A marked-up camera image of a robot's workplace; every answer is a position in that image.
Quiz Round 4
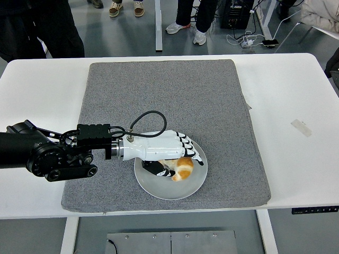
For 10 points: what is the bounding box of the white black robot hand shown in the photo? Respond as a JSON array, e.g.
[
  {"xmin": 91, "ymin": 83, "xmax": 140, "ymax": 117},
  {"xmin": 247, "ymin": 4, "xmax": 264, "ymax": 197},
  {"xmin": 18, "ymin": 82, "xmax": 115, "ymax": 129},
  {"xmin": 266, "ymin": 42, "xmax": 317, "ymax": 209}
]
[{"xmin": 121, "ymin": 130, "xmax": 206, "ymax": 178}]

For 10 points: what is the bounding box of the golden croissant bread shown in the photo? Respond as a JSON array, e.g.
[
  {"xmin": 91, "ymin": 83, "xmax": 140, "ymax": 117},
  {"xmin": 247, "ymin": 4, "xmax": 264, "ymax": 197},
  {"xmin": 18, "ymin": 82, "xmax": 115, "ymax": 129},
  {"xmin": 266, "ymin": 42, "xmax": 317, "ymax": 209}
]
[{"xmin": 158, "ymin": 157, "xmax": 194, "ymax": 183}]

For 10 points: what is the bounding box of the pale grey round plate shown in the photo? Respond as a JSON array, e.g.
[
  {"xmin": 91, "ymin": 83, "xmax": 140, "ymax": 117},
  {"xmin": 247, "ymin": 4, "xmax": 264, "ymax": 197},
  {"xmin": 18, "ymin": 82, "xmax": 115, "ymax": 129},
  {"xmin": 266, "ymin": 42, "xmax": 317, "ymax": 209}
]
[{"xmin": 133, "ymin": 131, "xmax": 209, "ymax": 201}]

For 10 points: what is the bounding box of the grey metal plate with screws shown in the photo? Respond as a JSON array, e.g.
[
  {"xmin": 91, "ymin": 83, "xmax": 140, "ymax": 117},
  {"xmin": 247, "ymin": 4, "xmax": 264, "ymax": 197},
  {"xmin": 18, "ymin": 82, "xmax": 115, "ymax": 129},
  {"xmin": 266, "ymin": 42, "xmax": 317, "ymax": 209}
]
[{"xmin": 105, "ymin": 230, "xmax": 237, "ymax": 254}]

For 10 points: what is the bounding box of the grey fabric mat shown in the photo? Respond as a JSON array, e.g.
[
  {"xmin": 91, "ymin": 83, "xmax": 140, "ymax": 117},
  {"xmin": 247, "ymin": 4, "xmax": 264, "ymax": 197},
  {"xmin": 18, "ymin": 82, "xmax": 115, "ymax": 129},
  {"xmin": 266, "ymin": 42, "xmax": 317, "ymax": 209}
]
[{"xmin": 60, "ymin": 58, "xmax": 272, "ymax": 213}]

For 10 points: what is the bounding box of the white table leg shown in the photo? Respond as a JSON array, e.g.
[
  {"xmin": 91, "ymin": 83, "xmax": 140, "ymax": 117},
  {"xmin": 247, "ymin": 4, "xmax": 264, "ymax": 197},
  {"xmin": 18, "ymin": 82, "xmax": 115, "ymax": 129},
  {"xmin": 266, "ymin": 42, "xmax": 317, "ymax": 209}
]
[
  {"xmin": 60, "ymin": 216, "xmax": 79, "ymax": 254},
  {"xmin": 256, "ymin": 210, "xmax": 279, "ymax": 254}
]

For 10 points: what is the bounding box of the white charger block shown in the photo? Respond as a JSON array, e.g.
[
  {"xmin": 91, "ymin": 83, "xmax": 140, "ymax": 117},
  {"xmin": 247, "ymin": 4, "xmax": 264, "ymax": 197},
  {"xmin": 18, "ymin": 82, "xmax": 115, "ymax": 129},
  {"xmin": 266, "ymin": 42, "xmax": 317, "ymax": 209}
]
[{"xmin": 239, "ymin": 37, "xmax": 256, "ymax": 48}]

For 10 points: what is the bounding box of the clear tape strip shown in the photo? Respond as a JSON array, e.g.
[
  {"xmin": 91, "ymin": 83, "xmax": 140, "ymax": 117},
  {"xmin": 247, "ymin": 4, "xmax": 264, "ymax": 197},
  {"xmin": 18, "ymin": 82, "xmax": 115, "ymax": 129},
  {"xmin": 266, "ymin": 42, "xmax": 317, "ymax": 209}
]
[{"xmin": 290, "ymin": 119, "xmax": 313, "ymax": 138}]

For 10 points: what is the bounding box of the black computer box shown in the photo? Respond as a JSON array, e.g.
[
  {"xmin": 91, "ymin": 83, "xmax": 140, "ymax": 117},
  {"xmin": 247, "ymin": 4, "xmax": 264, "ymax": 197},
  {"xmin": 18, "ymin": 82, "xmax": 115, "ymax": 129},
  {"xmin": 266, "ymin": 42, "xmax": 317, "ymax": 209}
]
[{"xmin": 220, "ymin": 0, "xmax": 251, "ymax": 30}]

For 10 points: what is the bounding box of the black phone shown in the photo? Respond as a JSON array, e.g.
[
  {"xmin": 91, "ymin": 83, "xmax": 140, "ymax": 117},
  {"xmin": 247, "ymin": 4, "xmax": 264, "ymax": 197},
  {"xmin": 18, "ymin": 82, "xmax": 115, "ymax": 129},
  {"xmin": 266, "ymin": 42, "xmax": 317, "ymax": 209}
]
[{"xmin": 262, "ymin": 39, "xmax": 280, "ymax": 49}]

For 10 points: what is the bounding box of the white desk leg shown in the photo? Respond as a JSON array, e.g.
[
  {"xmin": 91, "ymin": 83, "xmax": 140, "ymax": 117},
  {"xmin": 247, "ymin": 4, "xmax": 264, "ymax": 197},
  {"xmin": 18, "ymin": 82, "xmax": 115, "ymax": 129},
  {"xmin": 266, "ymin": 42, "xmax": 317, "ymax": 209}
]
[{"xmin": 255, "ymin": 0, "xmax": 273, "ymax": 40}]

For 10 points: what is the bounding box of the black desk control panel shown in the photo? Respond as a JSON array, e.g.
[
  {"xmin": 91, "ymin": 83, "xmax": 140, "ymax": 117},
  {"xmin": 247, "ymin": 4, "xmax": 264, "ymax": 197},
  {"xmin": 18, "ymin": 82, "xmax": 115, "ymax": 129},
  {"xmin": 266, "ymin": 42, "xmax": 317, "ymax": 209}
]
[{"xmin": 291, "ymin": 205, "xmax": 339, "ymax": 215}]

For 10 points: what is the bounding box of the black cloth item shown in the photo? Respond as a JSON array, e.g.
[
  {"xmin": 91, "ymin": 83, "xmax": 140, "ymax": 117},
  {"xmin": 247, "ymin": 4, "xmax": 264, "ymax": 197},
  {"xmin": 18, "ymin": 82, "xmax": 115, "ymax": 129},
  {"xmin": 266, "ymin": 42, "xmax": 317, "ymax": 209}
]
[{"xmin": 324, "ymin": 47, "xmax": 339, "ymax": 79}]

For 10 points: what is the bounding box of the beige padded jacket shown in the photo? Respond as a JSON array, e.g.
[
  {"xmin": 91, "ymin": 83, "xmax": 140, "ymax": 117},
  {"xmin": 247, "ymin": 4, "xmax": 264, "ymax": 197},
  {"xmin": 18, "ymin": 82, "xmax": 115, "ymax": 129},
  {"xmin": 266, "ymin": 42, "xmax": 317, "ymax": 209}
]
[{"xmin": 300, "ymin": 0, "xmax": 339, "ymax": 34}]

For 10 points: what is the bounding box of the thin black cable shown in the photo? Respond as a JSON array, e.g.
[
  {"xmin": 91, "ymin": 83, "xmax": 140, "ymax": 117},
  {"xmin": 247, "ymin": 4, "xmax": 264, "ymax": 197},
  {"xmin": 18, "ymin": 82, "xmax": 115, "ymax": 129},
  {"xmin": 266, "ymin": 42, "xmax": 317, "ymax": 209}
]
[{"xmin": 106, "ymin": 239, "xmax": 119, "ymax": 254}]

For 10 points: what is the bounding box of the grey desk post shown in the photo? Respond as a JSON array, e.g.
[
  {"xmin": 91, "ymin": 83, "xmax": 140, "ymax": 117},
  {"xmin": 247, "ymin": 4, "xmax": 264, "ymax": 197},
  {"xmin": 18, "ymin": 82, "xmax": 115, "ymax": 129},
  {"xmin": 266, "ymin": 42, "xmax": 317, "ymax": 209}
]
[{"xmin": 154, "ymin": 0, "xmax": 163, "ymax": 52}]

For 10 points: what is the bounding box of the white floor cable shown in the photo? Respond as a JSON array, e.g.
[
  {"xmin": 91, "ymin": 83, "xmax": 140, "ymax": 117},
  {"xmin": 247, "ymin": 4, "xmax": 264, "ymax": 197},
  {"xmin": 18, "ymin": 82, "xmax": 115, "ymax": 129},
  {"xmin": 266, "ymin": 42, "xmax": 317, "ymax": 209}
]
[{"xmin": 226, "ymin": 30, "xmax": 265, "ymax": 49}]

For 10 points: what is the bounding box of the white chair frame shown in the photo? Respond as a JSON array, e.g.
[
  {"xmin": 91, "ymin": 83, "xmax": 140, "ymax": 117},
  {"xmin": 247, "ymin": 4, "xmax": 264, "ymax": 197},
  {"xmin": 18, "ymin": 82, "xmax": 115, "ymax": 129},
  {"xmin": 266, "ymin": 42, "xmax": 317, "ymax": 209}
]
[{"xmin": 274, "ymin": 22, "xmax": 315, "ymax": 53}]

